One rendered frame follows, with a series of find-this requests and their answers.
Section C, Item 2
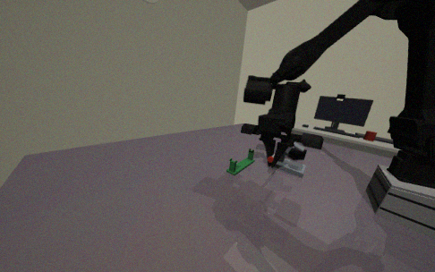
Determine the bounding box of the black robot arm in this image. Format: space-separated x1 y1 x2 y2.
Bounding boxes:
243 0 435 189

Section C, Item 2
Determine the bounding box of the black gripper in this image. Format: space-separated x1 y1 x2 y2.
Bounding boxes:
241 106 324 167

